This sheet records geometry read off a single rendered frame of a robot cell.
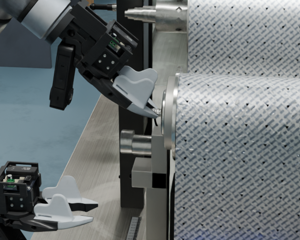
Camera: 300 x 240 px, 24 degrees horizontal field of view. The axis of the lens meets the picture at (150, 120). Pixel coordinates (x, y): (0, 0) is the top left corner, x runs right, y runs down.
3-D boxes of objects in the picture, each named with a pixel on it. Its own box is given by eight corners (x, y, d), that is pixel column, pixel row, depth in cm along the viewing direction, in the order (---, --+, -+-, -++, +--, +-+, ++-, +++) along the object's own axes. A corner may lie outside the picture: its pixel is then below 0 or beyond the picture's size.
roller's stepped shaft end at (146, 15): (126, 19, 131) (126, 3, 130) (158, 20, 130) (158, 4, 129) (124, 24, 128) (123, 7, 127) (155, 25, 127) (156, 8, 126)
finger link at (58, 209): (85, 203, 105) (29, 194, 107) (86, 235, 107) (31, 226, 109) (92, 192, 107) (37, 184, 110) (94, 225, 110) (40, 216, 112)
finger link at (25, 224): (53, 227, 106) (1, 218, 109) (54, 235, 107) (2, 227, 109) (65, 211, 110) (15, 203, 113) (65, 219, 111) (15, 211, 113)
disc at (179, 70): (180, 103, 119) (178, 46, 107) (184, 103, 119) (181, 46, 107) (173, 177, 110) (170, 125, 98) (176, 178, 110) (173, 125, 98)
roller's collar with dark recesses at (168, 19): (158, 26, 132) (159, -7, 130) (190, 27, 132) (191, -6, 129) (155, 36, 127) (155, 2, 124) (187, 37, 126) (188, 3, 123)
